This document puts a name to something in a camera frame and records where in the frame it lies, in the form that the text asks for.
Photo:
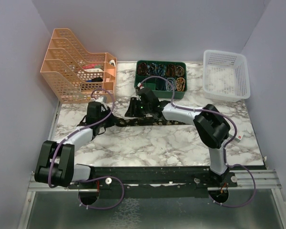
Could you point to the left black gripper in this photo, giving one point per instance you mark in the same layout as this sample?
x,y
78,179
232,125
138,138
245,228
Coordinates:
x,y
111,122

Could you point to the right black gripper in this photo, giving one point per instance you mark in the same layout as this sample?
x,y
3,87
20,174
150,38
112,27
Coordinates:
x,y
132,111

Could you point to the black floral necktie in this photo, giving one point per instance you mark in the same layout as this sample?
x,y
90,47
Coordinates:
x,y
147,121

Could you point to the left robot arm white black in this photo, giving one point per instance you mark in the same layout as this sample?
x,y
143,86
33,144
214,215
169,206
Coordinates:
x,y
55,165

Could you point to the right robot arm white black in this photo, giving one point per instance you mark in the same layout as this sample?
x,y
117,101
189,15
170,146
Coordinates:
x,y
212,128

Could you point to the green compartment tray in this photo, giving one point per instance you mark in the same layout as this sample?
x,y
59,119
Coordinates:
x,y
165,79

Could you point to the orange plastic file organizer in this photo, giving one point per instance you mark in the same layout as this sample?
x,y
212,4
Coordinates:
x,y
76,75

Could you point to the white plastic basket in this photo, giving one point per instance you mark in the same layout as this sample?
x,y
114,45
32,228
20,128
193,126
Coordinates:
x,y
225,76

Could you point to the small white red box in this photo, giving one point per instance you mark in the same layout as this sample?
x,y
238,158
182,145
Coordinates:
x,y
238,137

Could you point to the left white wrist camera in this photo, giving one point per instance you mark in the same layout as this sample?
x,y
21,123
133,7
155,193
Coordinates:
x,y
100,99

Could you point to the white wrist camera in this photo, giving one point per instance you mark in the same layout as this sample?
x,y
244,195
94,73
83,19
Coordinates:
x,y
100,99
140,87

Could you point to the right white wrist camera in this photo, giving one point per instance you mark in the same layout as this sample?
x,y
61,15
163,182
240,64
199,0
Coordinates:
x,y
140,87

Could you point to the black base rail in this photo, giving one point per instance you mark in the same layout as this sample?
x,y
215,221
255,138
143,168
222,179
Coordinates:
x,y
154,182

